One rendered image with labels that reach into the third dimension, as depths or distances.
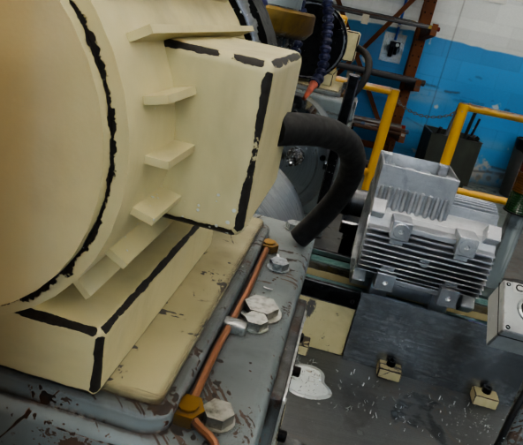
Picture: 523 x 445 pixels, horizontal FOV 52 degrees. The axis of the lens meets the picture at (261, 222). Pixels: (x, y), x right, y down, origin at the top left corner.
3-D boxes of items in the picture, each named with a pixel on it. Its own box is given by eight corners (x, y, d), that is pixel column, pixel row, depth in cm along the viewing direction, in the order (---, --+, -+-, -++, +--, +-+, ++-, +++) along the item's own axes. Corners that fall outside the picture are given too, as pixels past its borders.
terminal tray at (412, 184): (370, 207, 86) (382, 163, 83) (369, 188, 95) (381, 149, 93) (445, 224, 84) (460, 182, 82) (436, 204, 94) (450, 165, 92)
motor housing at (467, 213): (345, 301, 87) (377, 192, 80) (348, 254, 105) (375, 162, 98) (468, 333, 85) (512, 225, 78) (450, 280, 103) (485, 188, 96)
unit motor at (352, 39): (246, 162, 142) (278, -8, 127) (269, 138, 173) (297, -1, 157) (341, 185, 139) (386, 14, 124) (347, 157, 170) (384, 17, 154)
